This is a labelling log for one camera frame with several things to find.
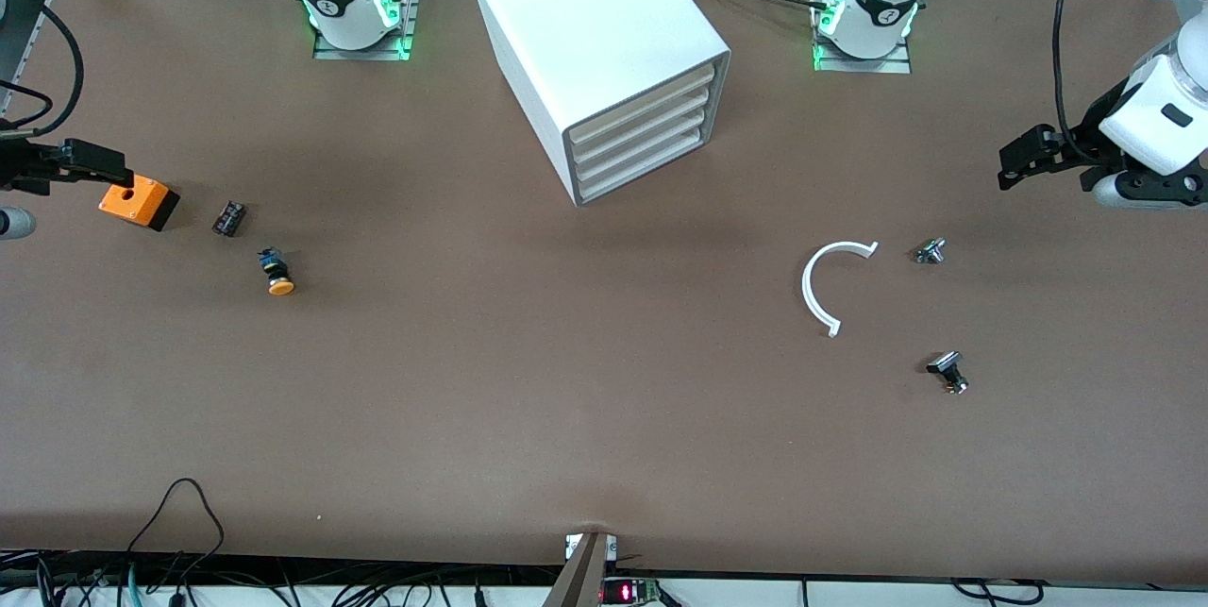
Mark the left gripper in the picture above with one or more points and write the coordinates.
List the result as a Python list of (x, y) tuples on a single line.
[(1085, 143)]

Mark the white pull-out drawer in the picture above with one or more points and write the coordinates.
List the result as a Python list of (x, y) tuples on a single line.
[(642, 125)]

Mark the orange button box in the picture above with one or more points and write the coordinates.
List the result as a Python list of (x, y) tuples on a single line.
[(132, 199)]

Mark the yellow push button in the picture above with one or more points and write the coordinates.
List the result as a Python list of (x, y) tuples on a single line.
[(279, 284)]

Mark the white closed drawer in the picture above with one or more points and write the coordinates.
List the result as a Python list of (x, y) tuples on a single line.
[(642, 146), (642, 167), (642, 102)]

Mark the white drawer cabinet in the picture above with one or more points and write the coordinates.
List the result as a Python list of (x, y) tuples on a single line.
[(585, 22)]

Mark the small black contact block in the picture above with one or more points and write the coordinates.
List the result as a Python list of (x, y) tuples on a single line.
[(228, 218)]

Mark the white curved plastic clip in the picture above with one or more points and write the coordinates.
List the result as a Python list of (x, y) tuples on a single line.
[(807, 291)]

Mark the device with red display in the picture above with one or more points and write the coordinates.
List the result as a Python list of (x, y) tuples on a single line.
[(628, 593)]

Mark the small silver knob switch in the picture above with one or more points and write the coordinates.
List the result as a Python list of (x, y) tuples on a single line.
[(930, 253)]

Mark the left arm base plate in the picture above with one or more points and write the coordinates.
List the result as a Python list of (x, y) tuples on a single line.
[(864, 66)]

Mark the black-capped switch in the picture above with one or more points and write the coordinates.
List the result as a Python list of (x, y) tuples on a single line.
[(945, 363)]

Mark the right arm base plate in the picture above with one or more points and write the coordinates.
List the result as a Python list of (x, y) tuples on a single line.
[(359, 55)]

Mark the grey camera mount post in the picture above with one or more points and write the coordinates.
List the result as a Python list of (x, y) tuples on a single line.
[(580, 579)]

